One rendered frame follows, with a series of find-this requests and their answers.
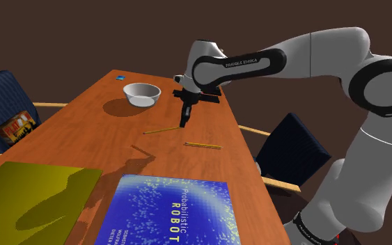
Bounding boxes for yellow pencil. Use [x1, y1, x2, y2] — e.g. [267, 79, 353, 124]
[143, 126, 183, 135]
[184, 141, 224, 150]

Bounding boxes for blue book with pale lettering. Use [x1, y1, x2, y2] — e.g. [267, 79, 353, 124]
[93, 173, 242, 245]

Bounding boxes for orange and yellow printed box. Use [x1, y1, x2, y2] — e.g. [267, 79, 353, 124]
[0, 110, 38, 147]

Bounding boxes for wooden table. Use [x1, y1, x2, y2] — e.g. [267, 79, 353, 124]
[0, 69, 292, 245]

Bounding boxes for white bowl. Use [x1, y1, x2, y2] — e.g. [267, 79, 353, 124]
[122, 82, 162, 109]

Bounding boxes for plain yellow book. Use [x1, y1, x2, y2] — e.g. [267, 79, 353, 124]
[0, 161, 104, 245]

